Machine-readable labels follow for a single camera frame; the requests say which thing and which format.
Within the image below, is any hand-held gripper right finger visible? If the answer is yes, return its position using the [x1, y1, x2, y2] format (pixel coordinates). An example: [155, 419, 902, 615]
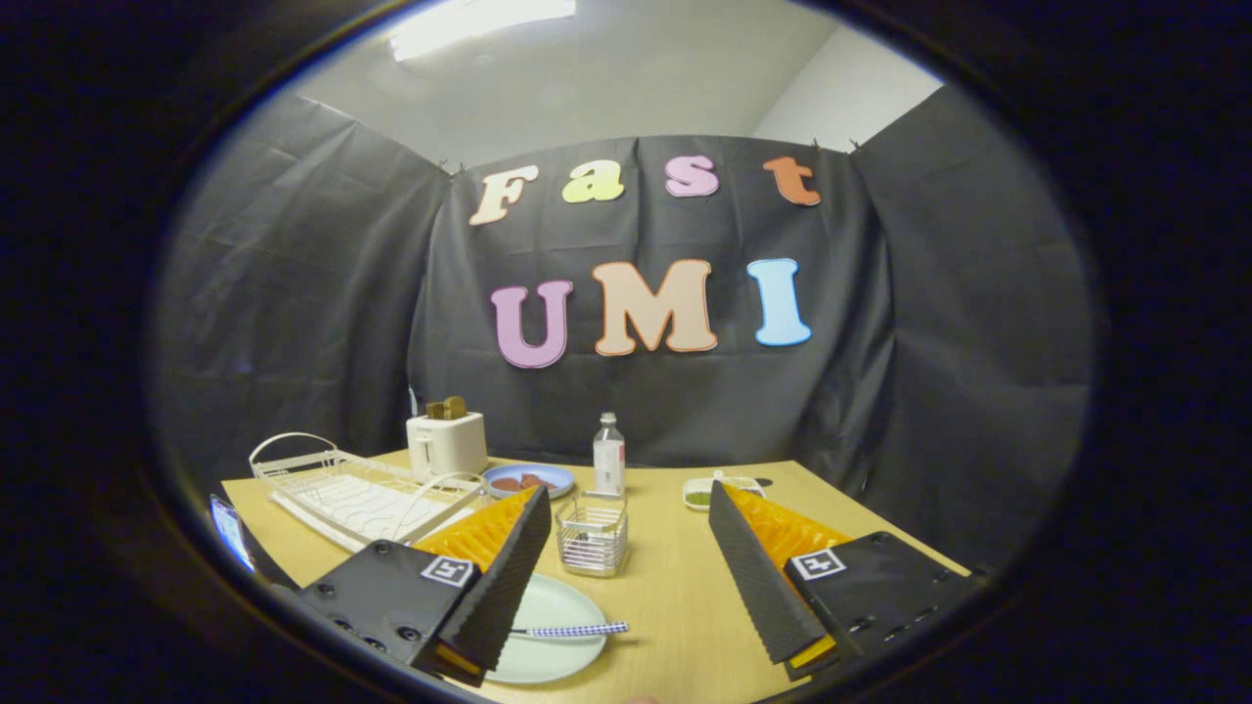
[707, 479, 984, 683]

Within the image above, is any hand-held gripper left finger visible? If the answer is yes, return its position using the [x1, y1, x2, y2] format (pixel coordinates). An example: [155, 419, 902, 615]
[298, 486, 555, 686]

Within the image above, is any pale green plate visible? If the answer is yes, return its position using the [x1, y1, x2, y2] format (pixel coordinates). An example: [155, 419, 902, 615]
[484, 572, 609, 685]

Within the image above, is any blue checked handle spoon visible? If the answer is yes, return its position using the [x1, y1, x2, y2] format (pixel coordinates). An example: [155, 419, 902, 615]
[509, 621, 630, 640]

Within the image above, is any silver wire basket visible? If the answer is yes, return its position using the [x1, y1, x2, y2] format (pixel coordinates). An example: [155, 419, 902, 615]
[555, 492, 630, 578]

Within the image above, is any white wire dish rack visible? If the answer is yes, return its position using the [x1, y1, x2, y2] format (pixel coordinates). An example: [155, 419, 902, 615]
[248, 431, 490, 554]

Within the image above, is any small white dish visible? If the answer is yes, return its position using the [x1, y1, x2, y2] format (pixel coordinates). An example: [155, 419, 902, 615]
[682, 473, 765, 511]

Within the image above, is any blue plate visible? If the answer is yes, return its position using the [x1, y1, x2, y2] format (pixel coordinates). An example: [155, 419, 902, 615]
[482, 462, 576, 501]

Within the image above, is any white toaster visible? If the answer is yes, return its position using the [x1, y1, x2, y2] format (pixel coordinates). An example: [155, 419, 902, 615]
[406, 411, 489, 480]

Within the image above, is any clear plastic water bottle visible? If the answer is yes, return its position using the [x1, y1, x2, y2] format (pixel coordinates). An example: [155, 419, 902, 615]
[593, 412, 627, 497]

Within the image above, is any black backdrop cloth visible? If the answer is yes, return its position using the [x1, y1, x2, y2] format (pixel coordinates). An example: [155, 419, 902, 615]
[147, 86, 1096, 578]

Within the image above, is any lit screen device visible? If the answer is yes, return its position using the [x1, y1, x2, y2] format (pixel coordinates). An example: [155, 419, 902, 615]
[207, 494, 257, 574]

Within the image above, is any ceiling light panel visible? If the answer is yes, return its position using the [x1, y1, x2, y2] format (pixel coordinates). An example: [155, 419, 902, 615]
[389, 0, 578, 62]

